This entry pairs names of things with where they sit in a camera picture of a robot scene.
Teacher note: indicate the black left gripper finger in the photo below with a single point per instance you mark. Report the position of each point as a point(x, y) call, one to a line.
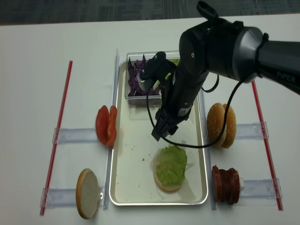
point(173, 129)

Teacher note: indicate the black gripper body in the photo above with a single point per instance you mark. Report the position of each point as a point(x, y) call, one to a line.
point(180, 93)

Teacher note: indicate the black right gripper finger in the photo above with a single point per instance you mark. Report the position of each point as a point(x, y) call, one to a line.
point(162, 127)

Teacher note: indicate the green lettuce leaf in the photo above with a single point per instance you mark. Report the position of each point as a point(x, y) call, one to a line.
point(172, 165)

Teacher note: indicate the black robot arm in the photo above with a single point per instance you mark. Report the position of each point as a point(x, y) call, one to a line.
point(233, 51)

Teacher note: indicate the green lettuce pile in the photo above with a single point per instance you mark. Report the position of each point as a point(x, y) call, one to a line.
point(174, 61)

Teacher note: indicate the right tomato slice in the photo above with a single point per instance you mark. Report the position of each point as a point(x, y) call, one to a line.
point(111, 130)

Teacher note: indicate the tomato slice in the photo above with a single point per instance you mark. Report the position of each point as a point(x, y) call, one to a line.
point(111, 130)
point(101, 124)

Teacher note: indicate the left tomato slice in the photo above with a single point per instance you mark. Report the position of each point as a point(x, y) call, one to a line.
point(101, 124)

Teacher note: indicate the front meat patty slice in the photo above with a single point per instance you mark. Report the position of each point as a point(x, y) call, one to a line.
point(217, 184)

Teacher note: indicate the stacked meat patty slices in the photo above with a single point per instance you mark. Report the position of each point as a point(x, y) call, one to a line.
point(230, 185)

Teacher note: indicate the white cheese slice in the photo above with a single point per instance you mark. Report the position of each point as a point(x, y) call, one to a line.
point(241, 184)

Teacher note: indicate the beige metal tray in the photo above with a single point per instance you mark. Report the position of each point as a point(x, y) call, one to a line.
point(132, 180)

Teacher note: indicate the clear plastic container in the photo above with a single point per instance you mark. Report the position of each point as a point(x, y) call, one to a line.
point(154, 95)

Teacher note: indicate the left sesame bun top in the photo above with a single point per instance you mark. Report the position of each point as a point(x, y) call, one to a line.
point(215, 120)

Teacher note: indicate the sesame bun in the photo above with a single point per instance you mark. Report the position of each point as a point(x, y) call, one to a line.
point(215, 120)
point(231, 128)

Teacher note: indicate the shredded purple cabbage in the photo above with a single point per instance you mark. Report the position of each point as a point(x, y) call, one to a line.
point(133, 71)

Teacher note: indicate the right sesame bun top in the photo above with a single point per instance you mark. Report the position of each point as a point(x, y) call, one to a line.
point(231, 128)

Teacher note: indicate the bottom bun slice on tray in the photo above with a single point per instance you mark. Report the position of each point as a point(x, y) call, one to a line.
point(167, 186)

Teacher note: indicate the upper right clear holder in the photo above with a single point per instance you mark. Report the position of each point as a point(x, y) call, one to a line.
point(257, 130)

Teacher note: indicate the clear holder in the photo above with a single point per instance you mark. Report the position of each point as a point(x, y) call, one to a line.
point(55, 197)
point(257, 130)
point(74, 135)
point(259, 189)

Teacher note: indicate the upper left clear holder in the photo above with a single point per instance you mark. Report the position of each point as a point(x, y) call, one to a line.
point(74, 135)

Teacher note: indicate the standing bun slice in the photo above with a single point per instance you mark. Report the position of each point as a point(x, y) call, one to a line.
point(87, 194)

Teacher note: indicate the left red strip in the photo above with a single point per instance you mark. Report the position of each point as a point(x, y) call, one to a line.
point(54, 146)

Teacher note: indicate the red strip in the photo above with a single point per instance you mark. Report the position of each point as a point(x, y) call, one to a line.
point(267, 148)
point(54, 146)

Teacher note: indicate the lower right clear holder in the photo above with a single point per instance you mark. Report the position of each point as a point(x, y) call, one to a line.
point(259, 189)

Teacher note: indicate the lower left clear holder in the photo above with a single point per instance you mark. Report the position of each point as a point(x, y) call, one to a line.
point(55, 197)

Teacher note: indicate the right red strip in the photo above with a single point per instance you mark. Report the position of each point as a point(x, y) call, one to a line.
point(267, 148)

